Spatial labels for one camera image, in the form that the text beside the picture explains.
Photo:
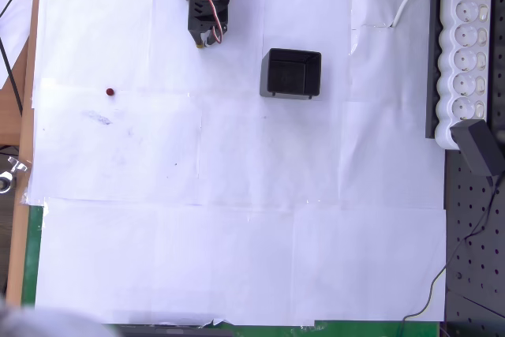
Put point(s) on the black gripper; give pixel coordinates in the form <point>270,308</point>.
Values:
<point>206,38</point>

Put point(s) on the red plastic game piece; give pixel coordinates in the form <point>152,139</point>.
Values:
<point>110,91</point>

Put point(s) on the black box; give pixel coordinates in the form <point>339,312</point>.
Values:
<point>290,74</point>

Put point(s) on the white paper sheet cover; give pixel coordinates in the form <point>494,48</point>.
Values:
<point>236,175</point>

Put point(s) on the metal clamp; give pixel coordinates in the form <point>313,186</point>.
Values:
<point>12,173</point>

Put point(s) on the white power strip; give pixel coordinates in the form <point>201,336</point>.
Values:
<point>465,57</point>

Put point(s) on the green cutting mat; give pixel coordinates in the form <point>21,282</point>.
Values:
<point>31,258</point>

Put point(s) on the black power adapter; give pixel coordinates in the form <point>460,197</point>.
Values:
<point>477,145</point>

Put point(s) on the black flat device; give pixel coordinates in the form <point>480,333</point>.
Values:
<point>173,331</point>

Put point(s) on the blurry grey object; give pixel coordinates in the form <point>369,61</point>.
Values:
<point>43,321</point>

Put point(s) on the black pegboard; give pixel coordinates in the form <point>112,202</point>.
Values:
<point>477,258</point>

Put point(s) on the dark grey rail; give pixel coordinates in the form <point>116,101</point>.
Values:
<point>432,57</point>

